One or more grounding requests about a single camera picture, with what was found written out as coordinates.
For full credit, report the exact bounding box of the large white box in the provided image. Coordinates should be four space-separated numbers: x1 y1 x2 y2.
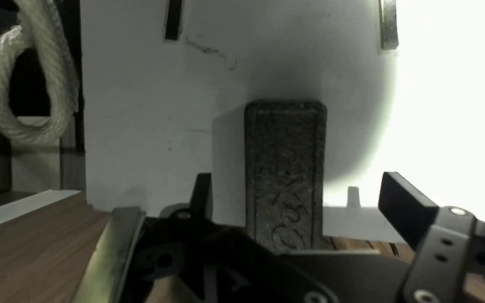
77 0 485 228

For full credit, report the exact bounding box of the metal wrist mount bar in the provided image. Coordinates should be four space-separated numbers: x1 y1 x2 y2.
72 206 146 303

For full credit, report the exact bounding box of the white braided cable sleeve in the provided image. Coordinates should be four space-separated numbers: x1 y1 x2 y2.
0 0 82 149

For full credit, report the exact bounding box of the black foam whiteboard eraser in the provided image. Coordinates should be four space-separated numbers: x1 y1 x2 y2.
242 98 328 258

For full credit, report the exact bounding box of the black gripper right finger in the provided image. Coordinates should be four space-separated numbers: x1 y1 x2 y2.
377 171 485 303

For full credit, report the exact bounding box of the white side ledge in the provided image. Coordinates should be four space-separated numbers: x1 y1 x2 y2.
0 189 82 238

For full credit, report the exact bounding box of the black strip on box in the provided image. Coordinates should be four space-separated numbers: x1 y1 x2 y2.
163 0 183 43

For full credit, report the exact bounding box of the metal strip on box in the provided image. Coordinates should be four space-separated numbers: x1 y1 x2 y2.
377 0 400 53

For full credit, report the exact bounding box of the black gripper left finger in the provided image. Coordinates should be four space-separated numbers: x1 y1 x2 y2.
139 172 335 303

